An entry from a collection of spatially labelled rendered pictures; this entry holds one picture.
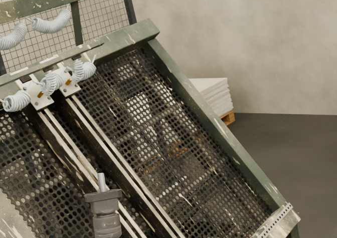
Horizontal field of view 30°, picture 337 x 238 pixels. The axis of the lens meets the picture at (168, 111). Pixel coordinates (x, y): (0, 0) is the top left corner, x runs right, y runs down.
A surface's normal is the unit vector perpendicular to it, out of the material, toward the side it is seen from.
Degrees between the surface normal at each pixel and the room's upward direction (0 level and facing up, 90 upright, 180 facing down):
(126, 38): 57
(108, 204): 78
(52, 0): 90
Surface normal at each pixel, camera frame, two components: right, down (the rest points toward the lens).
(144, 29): 0.56, -0.53
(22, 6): 0.80, -0.02
